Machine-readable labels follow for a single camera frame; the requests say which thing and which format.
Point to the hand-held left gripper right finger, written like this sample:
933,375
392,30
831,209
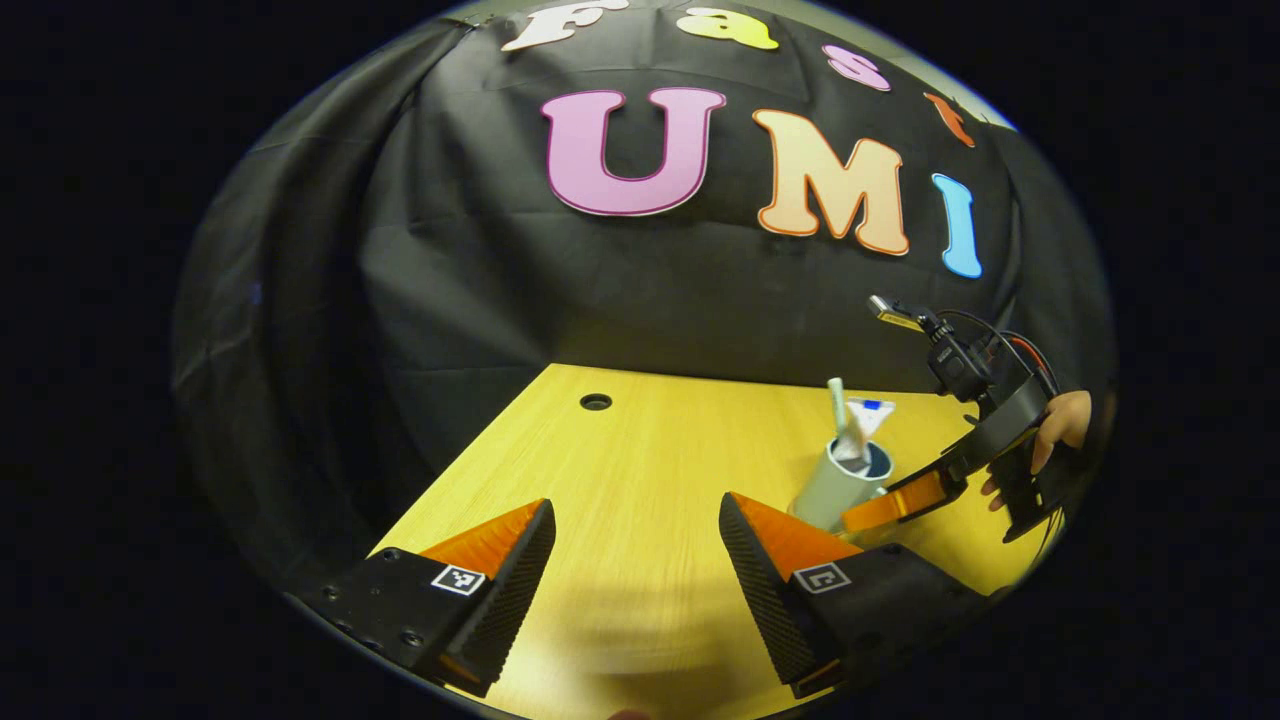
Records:
765,600

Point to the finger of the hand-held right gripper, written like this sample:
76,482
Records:
895,505

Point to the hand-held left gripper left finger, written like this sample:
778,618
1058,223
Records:
500,600

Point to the white toothpaste tube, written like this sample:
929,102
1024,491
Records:
862,425

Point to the pale green toothbrush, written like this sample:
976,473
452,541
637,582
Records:
838,405

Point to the wooden desktop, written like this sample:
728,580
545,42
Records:
640,470

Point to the black backdrop cloth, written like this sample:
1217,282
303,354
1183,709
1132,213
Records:
600,300

